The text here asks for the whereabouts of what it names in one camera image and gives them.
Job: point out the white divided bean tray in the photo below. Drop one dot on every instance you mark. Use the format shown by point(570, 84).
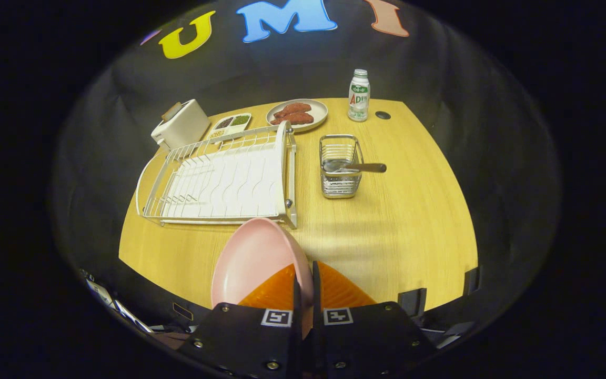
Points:
point(229, 126)

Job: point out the pink plate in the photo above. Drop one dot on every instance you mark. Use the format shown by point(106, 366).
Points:
point(253, 258)

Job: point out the reddish meat piece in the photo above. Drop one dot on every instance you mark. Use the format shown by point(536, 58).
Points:
point(295, 119)
point(292, 109)

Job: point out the white toaster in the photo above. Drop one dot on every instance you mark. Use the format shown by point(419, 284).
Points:
point(184, 126)

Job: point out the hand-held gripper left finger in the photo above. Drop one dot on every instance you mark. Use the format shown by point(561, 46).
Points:
point(298, 337)

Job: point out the brown bread slice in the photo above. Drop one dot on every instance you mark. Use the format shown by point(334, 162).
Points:
point(171, 110)

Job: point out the black rectangular block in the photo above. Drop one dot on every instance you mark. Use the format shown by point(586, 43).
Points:
point(471, 280)

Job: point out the metal spoon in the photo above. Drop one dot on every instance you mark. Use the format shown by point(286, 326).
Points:
point(355, 167)

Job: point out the grey round plate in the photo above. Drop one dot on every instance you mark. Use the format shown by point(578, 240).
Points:
point(319, 108)

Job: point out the white green label bottle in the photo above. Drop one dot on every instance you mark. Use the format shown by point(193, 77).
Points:
point(359, 97)

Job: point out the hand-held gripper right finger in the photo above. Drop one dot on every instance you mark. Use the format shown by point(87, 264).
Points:
point(316, 337)

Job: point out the black table grommet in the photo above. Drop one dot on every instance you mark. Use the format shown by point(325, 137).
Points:
point(383, 115)

